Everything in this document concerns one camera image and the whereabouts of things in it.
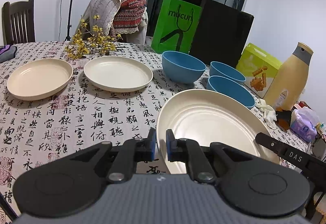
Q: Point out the purple tissue pack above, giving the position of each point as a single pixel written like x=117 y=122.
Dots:
x=304 y=127

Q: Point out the cream plate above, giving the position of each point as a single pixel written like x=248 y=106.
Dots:
x=117 y=73
x=38 y=78
x=211 y=117

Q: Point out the calligraphy printed tablecloth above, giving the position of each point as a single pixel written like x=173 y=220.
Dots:
x=89 y=117

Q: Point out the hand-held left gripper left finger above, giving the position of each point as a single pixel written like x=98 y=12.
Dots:
x=152 y=145

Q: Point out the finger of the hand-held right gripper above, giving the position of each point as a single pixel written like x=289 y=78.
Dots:
x=270 y=143

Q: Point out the green paper bag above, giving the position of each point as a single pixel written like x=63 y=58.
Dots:
x=175 y=25

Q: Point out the white crumpled glove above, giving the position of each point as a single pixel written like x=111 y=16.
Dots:
x=267 y=113

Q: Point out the beige bottle with grey cap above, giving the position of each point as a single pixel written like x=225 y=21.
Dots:
x=287 y=81

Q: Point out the black paper bag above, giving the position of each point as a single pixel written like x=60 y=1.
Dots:
x=224 y=35

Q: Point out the dark wooden chair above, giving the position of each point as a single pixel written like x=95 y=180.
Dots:
x=19 y=22

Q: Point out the yellow flower branch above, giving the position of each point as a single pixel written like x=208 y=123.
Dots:
x=94 y=40

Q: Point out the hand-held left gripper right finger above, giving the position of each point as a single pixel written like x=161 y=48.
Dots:
x=169 y=146

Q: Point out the white quilted cushion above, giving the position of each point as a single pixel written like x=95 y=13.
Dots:
x=104 y=10

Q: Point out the beige cloth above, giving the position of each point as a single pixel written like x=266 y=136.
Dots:
x=143 y=27

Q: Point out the brown wrapper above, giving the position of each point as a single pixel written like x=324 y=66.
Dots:
x=284 y=119

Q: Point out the blue bowl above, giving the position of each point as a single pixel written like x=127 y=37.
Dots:
x=234 y=89
x=182 y=71
x=226 y=69

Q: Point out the yellow-green snack box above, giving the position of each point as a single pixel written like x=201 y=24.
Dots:
x=257 y=71

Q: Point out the purple grey cloth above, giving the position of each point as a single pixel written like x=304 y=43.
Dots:
x=6 y=53

